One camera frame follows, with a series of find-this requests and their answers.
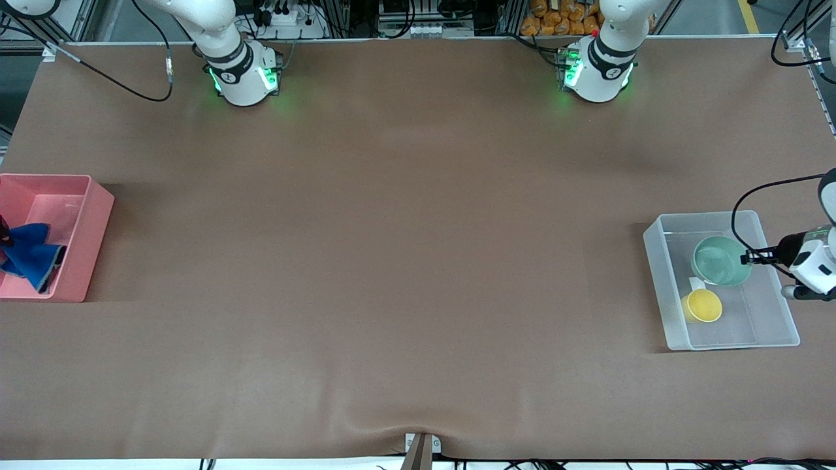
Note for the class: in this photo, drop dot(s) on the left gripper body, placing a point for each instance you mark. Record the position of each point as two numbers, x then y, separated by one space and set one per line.
788 249

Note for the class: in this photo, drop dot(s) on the blue microfibre cloth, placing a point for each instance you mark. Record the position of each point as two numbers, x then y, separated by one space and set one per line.
29 254

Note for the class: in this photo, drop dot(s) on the mint green bowl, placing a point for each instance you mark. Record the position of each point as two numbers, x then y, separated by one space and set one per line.
718 261

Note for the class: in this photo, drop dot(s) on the yellow cup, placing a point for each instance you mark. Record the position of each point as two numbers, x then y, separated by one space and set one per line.
704 305

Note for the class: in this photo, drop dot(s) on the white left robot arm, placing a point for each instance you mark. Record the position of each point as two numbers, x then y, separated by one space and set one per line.
601 78

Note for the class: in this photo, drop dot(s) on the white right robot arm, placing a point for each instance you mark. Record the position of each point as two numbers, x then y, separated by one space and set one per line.
241 78

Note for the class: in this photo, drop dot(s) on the clear plastic bin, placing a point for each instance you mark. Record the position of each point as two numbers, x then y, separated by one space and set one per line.
764 320

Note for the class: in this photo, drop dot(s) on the white paper label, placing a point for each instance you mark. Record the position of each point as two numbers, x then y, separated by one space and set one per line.
696 283

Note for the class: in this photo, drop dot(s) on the pink plastic bin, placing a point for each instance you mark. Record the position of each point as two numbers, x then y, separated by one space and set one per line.
91 222

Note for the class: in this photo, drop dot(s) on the orange snack packets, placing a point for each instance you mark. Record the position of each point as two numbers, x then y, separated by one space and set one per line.
555 19

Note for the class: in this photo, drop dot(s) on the white power strip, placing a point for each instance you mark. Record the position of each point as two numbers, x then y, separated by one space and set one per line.
287 19

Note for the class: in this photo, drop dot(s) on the brown table cover mat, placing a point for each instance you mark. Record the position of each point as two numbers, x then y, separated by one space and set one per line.
392 261

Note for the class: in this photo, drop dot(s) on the black equipment with white connectors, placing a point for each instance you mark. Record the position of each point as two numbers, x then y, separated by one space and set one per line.
424 26

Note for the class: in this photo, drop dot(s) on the aluminium frame profile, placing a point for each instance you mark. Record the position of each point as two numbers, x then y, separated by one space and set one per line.
78 19
819 85

